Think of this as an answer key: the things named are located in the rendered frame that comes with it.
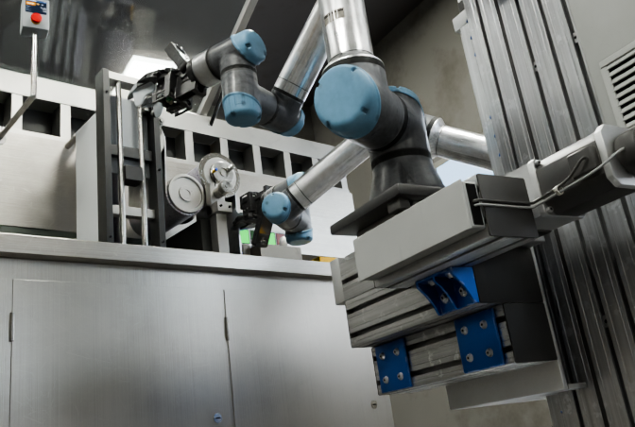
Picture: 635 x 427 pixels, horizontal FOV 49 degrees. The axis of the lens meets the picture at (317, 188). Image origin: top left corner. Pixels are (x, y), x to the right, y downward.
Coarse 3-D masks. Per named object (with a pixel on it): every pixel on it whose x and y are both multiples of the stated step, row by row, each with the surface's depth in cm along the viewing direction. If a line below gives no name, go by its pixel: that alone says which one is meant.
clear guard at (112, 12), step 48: (0, 0) 208; (48, 0) 215; (96, 0) 222; (144, 0) 230; (192, 0) 238; (240, 0) 247; (0, 48) 216; (48, 48) 224; (96, 48) 231; (144, 48) 239; (192, 48) 248
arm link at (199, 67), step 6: (198, 54) 149; (204, 54) 147; (192, 60) 148; (198, 60) 147; (204, 60) 146; (192, 66) 148; (198, 66) 147; (204, 66) 146; (198, 72) 147; (204, 72) 147; (210, 72) 146; (198, 78) 148; (204, 78) 148; (210, 78) 148; (216, 78) 148; (204, 84) 149; (210, 84) 149
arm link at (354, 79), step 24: (336, 0) 128; (360, 0) 130; (336, 24) 127; (360, 24) 127; (336, 48) 125; (360, 48) 125; (336, 72) 121; (360, 72) 118; (384, 72) 125; (336, 96) 120; (360, 96) 118; (384, 96) 121; (336, 120) 120; (360, 120) 118; (384, 120) 122; (360, 144) 126; (384, 144) 127
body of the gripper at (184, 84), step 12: (168, 72) 153; (180, 72) 153; (192, 72) 148; (168, 84) 151; (180, 84) 152; (192, 84) 149; (156, 96) 152; (168, 96) 152; (180, 96) 152; (192, 96) 153; (168, 108) 155; (180, 108) 155
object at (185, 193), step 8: (176, 176) 204; (184, 176) 206; (168, 184) 202; (176, 184) 204; (184, 184) 206; (192, 184) 208; (200, 184) 209; (168, 192) 201; (176, 192) 203; (184, 192) 205; (192, 192) 206; (200, 192) 209; (176, 200) 202; (184, 200) 204; (192, 200) 206; (200, 200) 208; (176, 208) 201; (184, 208) 203; (192, 208) 205
